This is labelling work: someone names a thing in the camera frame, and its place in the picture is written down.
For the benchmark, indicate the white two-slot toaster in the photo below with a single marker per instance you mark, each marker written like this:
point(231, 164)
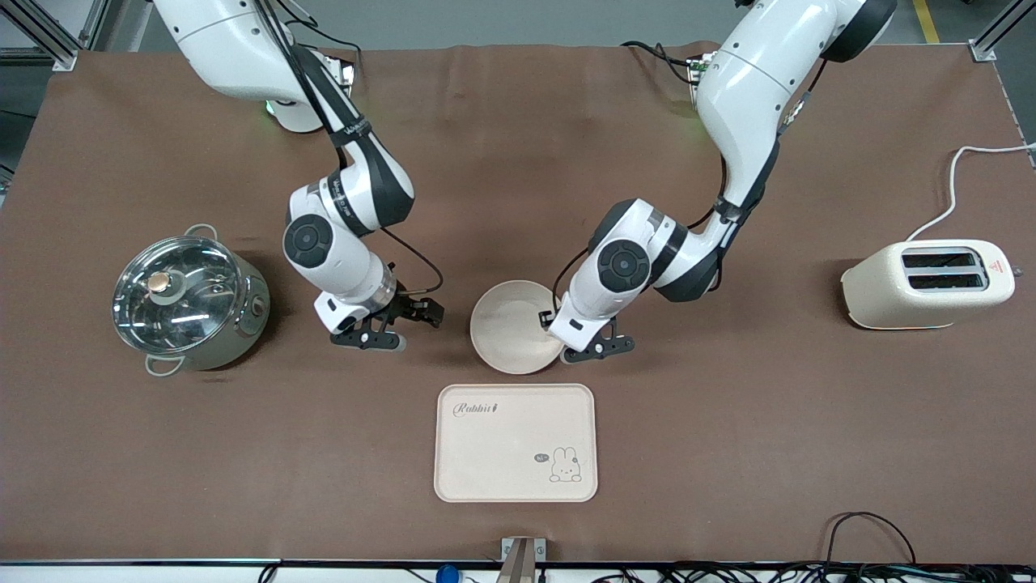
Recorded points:
point(882, 291)

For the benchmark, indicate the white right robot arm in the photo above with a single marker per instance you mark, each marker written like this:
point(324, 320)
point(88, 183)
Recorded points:
point(218, 40)

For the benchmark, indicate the cream tray with rabbit print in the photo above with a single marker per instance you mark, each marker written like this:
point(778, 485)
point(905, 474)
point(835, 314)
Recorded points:
point(502, 453)

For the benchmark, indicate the small blue round object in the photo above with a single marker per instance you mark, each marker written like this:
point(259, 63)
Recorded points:
point(447, 575)

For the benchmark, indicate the round cream plate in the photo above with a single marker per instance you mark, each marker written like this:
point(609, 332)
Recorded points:
point(510, 328)

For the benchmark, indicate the glass pot lid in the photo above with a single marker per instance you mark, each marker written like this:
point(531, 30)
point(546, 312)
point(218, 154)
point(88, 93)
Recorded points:
point(186, 308)

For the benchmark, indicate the stainless steel pot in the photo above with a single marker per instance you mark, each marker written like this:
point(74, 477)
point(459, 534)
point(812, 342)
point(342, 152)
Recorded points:
point(252, 320)

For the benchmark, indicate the aluminium frame profile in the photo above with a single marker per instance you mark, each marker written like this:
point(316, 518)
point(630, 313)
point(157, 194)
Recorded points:
point(999, 32)
point(40, 32)

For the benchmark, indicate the metal bracket with strut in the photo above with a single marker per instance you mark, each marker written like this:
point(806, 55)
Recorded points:
point(522, 559)

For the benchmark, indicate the brown table cover mat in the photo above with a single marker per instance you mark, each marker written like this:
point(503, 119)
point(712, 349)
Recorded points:
point(728, 445)

